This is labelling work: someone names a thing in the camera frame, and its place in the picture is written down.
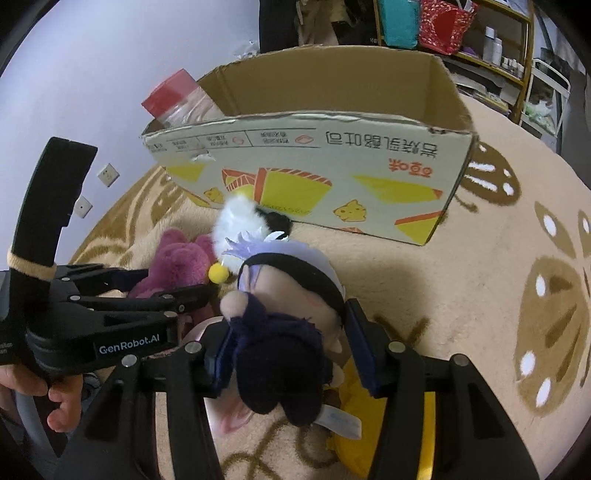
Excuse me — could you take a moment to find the clear plastic jar red lid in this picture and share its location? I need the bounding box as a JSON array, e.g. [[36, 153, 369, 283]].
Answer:
[[141, 69, 227, 131]]

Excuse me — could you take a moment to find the person's left hand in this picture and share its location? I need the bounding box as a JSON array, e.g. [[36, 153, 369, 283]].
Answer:
[[0, 364, 85, 435]]

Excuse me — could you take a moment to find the white bottle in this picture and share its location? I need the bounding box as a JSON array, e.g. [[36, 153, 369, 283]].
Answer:
[[482, 26, 504, 66]]

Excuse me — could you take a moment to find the white and black plush toy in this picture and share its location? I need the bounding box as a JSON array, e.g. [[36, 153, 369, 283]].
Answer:
[[208, 194, 295, 284]]

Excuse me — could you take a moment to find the red patterned bag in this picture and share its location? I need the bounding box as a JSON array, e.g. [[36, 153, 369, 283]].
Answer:
[[418, 0, 479, 56]]

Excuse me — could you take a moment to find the dark hanging clothing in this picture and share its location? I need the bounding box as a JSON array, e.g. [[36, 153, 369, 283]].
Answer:
[[257, 0, 380, 54]]

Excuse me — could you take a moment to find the beige elastic band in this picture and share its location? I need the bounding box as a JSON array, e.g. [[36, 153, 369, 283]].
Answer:
[[8, 250, 59, 281]]

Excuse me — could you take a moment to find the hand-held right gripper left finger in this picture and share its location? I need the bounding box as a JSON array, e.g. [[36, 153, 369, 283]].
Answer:
[[55, 322, 237, 480]]

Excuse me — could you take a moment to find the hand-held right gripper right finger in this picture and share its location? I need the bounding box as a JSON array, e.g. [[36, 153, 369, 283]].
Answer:
[[345, 298, 539, 480]]

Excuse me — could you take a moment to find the white-haired blindfolded plush doll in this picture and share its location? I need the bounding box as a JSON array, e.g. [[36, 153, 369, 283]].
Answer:
[[219, 239, 362, 438]]

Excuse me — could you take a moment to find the yellow wooden shelf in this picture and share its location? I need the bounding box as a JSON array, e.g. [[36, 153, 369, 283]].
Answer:
[[373, 0, 536, 121]]

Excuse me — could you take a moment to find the pink plush toy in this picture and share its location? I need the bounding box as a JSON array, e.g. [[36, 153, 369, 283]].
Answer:
[[178, 316, 256, 435]]

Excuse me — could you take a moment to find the yellow plush toy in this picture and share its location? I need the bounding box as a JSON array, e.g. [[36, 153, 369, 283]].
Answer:
[[325, 354, 437, 479]]

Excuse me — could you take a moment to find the printed cardboard box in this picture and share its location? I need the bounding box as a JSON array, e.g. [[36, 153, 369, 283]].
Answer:
[[140, 45, 476, 247]]

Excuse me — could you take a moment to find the teal bag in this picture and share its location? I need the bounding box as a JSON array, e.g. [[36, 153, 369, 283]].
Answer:
[[379, 0, 422, 49]]

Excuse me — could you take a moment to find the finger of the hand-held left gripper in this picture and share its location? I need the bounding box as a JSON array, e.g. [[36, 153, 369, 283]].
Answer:
[[69, 284, 214, 320], [55, 264, 155, 297]]

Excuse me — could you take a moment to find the purple plush toy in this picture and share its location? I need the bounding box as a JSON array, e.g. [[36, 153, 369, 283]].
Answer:
[[127, 228, 223, 302]]

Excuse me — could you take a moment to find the white metal rack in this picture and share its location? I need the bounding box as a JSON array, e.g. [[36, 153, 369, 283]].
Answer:
[[521, 45, 574, 154]]

